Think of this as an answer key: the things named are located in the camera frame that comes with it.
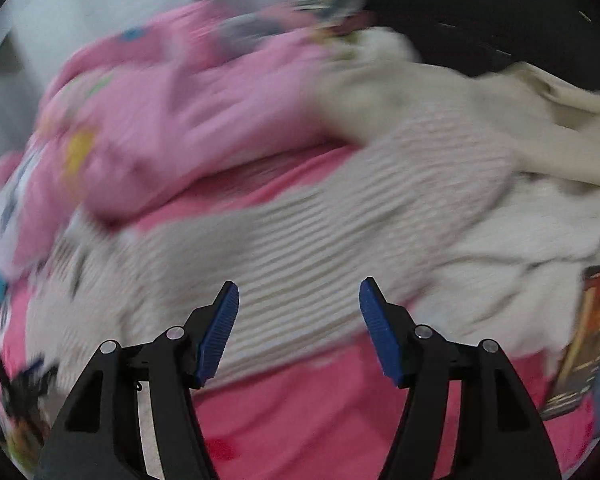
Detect beige white checked knit sweater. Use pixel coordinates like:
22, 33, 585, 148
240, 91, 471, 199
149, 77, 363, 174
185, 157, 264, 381
25, 110, 600, 376

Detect beige clothes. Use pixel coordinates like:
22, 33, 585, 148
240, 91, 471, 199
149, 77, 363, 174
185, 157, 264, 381
320, 30, 600, 191

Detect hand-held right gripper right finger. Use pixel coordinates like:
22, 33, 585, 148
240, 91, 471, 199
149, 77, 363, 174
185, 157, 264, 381
359, 276, 563, 480

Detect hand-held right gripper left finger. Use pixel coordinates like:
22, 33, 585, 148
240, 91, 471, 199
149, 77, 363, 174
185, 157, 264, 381
34, 281, 240, 480

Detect dark yellow printed packet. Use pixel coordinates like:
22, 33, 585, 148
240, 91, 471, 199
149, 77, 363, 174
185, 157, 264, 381
540, 265, 600, 421

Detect plaid cloth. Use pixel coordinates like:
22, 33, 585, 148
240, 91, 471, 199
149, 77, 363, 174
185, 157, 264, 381
295, 0, 368, 26

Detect pink floral blanket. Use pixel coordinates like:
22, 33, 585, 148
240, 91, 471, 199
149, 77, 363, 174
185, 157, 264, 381
0, 145, 600, 480

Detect pink rabbit print quilt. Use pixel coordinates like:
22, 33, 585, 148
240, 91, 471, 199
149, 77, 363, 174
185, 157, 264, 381
0, 0, 381, 281

